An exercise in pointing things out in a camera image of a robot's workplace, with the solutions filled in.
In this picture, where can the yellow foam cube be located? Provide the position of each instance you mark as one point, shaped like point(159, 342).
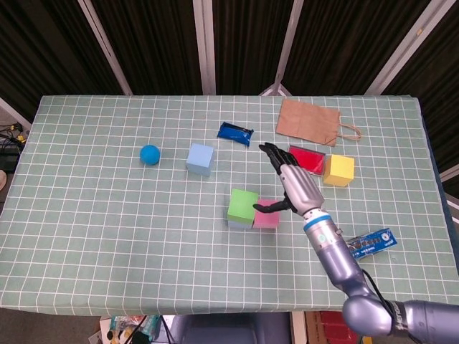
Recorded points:
point(339, 170)

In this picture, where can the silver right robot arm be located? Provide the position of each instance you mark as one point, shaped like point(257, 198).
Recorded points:
point(337, 258)

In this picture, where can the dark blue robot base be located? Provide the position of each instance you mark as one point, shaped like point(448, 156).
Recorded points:
point(229, 329)

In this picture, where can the blue ball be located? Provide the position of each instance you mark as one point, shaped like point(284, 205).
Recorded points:
point(150, 155)

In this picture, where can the light blue foam cube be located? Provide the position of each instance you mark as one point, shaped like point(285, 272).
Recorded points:
point(200, 157)
point(238, 224)

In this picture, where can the green checkered tablecloth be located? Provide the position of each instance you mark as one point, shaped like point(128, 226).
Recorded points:
point(107, 233)

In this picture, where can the white metal frame post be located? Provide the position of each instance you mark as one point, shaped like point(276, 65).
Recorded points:
point(405, 46)
point(291, 36)
point(204, 46)
point(105, 46)

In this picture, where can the red plastic crate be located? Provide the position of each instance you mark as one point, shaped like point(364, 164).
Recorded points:
point(337, 328)

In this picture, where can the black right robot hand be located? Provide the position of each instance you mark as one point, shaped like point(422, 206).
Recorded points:
point(301, 186)

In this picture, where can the brown paper bag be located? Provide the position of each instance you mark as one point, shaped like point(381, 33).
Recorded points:
point(308, 120)

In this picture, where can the green foam cube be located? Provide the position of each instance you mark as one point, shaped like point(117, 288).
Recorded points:
point(242, 206)

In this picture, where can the white table leg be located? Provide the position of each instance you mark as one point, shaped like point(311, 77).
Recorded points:
point(297, 328)

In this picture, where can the blue cookie box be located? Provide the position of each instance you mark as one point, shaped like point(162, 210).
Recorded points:
point(376, 242)

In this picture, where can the dark pleated curtain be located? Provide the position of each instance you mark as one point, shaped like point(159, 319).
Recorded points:
point(161, 43)

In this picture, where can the red ink pad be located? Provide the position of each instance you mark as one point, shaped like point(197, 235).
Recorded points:
point(312, 159)

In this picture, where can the dark blue snack packet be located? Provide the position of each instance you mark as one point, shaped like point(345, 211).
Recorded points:
point(235, 133)

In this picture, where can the pink foam cube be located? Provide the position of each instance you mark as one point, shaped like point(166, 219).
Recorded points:
point(267, 219)

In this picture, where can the colourful printed package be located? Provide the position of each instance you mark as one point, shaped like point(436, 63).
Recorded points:
point(129, 328)

